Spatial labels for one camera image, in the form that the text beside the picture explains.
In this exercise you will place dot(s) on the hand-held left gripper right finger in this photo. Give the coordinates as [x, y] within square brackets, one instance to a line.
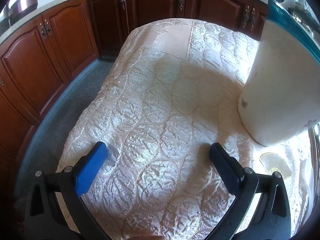
[226, 170]

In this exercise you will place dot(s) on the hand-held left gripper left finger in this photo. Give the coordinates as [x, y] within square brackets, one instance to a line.
[90, 167]

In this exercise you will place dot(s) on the white floral teal-rimmed utensil cup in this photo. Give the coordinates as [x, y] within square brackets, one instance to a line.
[280, 80]

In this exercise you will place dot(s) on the cream quilted tablecloth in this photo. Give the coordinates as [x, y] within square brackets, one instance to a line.
[162, 105]

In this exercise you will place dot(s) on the brown wooden base cabinets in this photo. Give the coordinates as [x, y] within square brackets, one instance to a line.
[62, 42]

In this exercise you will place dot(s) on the black cooking pot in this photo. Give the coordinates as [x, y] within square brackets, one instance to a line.
[5, 22]

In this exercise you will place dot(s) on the grey stone kitchen countertop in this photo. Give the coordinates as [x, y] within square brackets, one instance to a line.
[62, 1]

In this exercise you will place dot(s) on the maroon rice cooker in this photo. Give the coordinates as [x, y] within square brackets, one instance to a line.
[25, 2]

